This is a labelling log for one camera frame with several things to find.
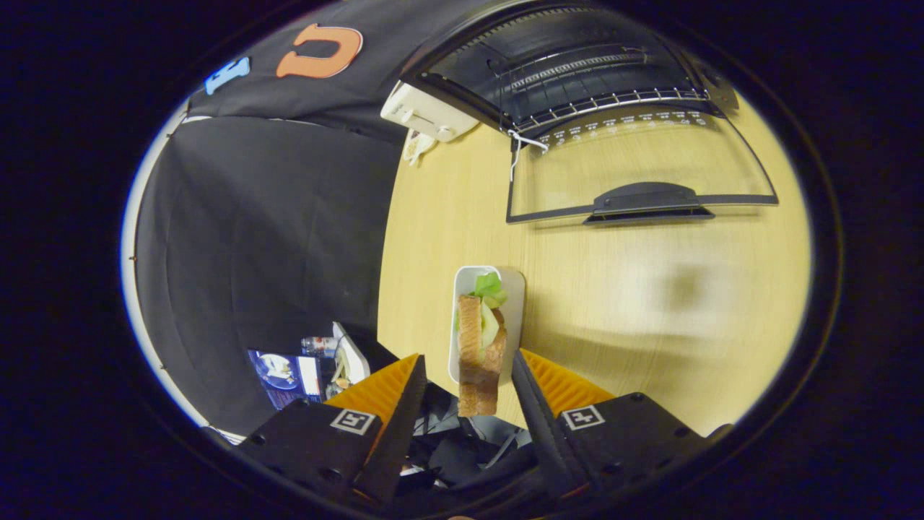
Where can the black toaster oven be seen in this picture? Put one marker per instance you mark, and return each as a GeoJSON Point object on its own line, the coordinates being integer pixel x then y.
{"type": "Point", "coordinates": [642, 196]}

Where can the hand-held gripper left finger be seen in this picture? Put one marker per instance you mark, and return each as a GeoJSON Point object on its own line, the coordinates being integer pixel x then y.
{"type": "Point", "coordinates": [397, 426]}

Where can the white rectangular plate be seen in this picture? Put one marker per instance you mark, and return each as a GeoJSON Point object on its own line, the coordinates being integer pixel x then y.
{"type": "Point", "coordinates": [515, 310]}

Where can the white pop-up toaster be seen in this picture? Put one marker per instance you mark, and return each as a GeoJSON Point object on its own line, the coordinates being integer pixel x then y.
{"type": "Point", "coordinates": [426, 112]}

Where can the clear plastic bottle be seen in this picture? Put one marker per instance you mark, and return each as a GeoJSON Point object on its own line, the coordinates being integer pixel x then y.
{"type": "Point", "coordinates": [319, 347]}

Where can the white flat box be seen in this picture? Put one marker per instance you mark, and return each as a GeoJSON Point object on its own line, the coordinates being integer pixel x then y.
{"type": "Point", "coordinates": [354, 357]}

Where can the sandwich with lettuce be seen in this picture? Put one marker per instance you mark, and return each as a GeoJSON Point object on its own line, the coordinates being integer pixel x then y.
{"type": "Point", "coordinates": [473, 347]}

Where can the black backdrop cloth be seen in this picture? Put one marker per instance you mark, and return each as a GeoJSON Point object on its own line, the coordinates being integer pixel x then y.
{"type": "Point", "coordinates": [253, 231]}

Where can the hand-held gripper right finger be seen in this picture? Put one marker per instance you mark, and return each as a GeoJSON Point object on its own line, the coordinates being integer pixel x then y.
{"type": "Point", "coordinates": [541, 426]}

